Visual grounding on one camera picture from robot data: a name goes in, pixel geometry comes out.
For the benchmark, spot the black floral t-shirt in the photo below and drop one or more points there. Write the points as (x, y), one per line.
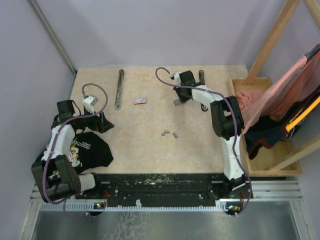
(87, 151)

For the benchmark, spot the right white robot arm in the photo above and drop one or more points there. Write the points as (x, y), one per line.
(227, 123)

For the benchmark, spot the wooden tray box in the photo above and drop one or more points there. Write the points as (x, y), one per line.
(266, 159)

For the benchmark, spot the grey staple box tray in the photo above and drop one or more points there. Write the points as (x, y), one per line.
(177, 102)

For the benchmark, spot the dark navy garment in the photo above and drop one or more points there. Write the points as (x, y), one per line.
(267, 132)

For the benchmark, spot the red staple box sleeve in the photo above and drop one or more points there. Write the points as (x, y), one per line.
(139, 101)

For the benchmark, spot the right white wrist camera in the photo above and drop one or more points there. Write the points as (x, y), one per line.
(175, 77)

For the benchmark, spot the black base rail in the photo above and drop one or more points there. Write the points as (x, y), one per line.
(166, 190)

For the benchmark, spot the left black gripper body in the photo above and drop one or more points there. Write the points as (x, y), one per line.
(89, 121)

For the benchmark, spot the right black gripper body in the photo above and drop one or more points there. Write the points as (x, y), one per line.
(179, 91)

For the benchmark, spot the wooden rack frame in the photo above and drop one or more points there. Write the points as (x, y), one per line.
(271, 40)

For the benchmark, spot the pink cloth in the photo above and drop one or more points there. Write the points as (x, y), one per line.
(278, 98)

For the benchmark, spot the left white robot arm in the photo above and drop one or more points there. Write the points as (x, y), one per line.
(53, 173)

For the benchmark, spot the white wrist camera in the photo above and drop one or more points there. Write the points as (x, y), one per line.
(89, 102)
(175, 77)

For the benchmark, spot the black silver stapler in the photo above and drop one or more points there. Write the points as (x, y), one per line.
(119, 90)
(202, 77)

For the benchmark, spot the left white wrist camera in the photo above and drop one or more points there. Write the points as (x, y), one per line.
(89, 102)

